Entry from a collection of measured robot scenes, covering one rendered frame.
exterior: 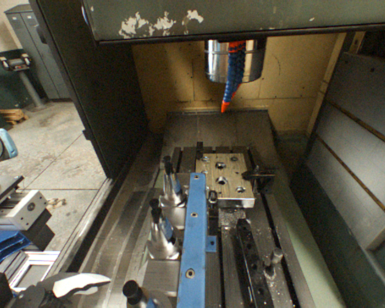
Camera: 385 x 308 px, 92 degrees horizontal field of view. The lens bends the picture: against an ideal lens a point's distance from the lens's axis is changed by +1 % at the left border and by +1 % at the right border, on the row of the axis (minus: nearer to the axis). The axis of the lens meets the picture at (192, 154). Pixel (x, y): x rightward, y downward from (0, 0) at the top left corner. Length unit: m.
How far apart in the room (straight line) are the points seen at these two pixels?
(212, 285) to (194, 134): 1.16
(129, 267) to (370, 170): 0.91
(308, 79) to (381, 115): 1.10
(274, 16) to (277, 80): 1.48
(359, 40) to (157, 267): 0.89
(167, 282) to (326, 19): 0.39
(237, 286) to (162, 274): 0.37
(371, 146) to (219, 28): 0.65
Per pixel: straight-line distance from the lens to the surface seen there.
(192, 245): 0.36
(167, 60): 1.62
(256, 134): 1.61
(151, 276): 0.36
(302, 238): 1.17
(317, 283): 1.09
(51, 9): 1.01
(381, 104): 0.77
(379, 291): 0.92
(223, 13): 0.25
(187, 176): 0.49
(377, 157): 0.78
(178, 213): 0.41
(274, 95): 1.76
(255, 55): 0.52
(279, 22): 0.26
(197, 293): 0.34
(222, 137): 1.55
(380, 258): 0.90
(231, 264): 0.71
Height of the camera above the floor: 1.55
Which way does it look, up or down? 36 degrees down
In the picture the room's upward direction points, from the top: 4 degrees counter-clockwise
